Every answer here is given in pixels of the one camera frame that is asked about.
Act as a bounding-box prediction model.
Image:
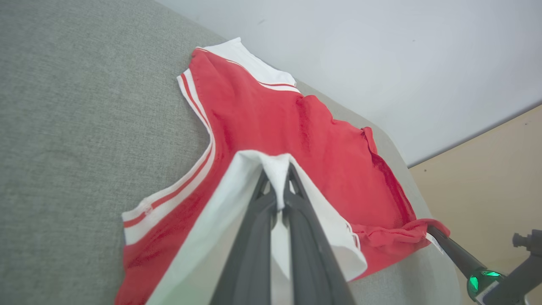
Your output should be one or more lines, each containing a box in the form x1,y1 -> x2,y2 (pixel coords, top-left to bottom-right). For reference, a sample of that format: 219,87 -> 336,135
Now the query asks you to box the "red basketball jersey black lettering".
114,37 -> 451,305

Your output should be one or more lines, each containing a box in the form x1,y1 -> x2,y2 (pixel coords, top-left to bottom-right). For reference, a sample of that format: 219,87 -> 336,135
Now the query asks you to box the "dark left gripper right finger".
282,163 -> 357,305

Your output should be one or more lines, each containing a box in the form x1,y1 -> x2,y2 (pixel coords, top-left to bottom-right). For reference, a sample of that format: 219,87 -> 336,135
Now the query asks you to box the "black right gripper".
427,225 -> 542,305

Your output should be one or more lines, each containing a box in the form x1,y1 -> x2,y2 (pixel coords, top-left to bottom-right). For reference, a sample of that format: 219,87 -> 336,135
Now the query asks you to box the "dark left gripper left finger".
210,169 -> 280,305

